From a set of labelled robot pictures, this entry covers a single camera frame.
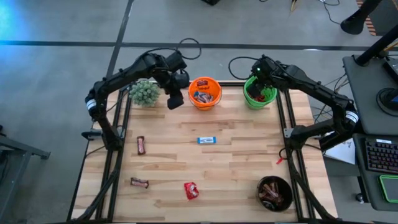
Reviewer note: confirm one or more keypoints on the black side bracket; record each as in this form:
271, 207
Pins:
90, 134

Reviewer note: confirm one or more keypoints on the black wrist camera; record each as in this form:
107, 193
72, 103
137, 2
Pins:
254, 91
175, 101

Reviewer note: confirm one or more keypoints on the green plastic bucket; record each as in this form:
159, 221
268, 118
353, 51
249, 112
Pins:
255, 105

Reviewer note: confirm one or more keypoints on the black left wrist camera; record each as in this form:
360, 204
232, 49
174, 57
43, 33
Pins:
175, 101

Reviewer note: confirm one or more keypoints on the red white striped strip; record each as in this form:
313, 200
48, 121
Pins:
370, 26

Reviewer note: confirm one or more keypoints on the small red scrap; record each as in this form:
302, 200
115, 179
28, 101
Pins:
280, 161

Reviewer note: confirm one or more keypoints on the grey metal stand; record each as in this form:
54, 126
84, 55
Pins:
12, 186

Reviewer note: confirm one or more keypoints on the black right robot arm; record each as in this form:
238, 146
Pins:
311, 87

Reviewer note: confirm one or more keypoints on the orange plastic bucket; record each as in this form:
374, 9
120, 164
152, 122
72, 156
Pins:
205, 105

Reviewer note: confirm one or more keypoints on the black floor object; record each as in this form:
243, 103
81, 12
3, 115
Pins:
211, 2

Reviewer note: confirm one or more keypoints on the grey desk top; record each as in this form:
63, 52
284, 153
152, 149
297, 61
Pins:
363, 102

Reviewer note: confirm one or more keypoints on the dark grey desk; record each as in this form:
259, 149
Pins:
370, 186

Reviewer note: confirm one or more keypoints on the green potted plant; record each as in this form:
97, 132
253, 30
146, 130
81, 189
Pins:
144, 92

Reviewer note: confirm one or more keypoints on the black aluminium table frame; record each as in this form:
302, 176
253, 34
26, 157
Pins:
297, 186

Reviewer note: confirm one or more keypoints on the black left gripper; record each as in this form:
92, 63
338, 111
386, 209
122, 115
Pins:
178, 82

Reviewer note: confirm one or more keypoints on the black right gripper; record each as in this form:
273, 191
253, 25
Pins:
262, 76

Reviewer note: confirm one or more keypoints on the black round desk device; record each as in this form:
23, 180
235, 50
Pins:
390, 96

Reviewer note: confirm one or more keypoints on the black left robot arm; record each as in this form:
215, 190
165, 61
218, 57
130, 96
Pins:
124, 74

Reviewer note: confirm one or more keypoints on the white paper sheet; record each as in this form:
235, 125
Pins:
343, 154

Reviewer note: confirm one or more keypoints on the green-edged mouse pad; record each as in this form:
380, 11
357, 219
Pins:
391, 188

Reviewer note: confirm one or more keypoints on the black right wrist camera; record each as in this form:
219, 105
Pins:
254, 91

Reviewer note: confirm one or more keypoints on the dark laptop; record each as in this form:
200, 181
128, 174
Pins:
392, 70

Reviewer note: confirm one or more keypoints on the black diagonal pole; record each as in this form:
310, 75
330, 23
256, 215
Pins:
376, 46

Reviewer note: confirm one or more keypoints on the black caster wheel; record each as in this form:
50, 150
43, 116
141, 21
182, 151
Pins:
360, 198

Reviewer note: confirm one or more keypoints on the black round bowl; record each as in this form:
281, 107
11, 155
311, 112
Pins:
287, 193

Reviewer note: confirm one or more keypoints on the backlit black keyboard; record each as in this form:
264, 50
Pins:
384, 155

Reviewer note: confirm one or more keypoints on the black pole with base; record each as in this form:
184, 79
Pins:
354, 23

